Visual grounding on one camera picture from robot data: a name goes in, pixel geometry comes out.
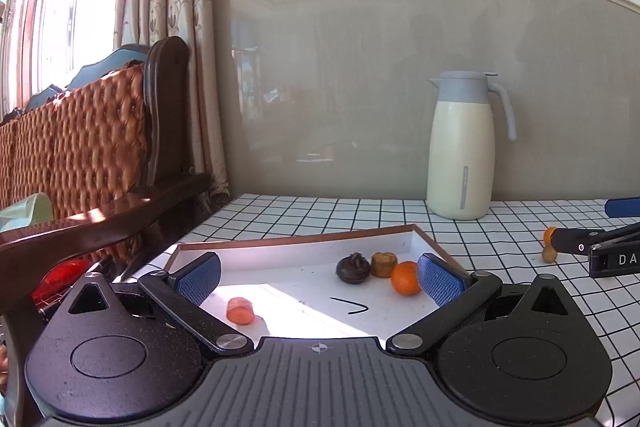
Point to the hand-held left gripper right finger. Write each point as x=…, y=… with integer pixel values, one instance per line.
x=440, y=279

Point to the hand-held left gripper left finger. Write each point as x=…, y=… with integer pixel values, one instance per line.
x=200, y=274

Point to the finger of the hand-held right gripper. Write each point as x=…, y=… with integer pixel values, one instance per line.
x=575, y=241
x=622, y=207

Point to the small orange kumquat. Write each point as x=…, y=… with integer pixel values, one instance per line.
x=549, y=235

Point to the tan longan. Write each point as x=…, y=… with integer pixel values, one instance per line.
x=549, y=254

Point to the orange mandarin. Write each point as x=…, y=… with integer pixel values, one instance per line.
x=406, y=279

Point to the bright orange carrot piece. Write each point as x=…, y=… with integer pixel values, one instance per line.
x=240, y=311

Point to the brown round cake piece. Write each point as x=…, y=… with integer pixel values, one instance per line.
x=384, y=265

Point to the dark mangosteen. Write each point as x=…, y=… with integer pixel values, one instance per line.
x=353, y=269

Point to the brown box with white inside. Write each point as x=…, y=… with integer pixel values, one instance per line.
x=300, y=277

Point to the cream thermos jug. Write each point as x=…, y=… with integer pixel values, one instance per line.
x=460, y=157

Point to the red object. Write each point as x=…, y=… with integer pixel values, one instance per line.
x=62, y=277

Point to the dark wooden chair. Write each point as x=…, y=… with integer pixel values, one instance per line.
x=165, y=107

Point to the orange quilted cushion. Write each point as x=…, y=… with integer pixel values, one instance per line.
x=75, y=147

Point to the light green plastic item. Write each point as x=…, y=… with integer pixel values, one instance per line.
x=25, y=212

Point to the blue cloth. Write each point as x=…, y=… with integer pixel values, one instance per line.
x=100, y=69

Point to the window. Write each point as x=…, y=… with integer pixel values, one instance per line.
x=60, y=7

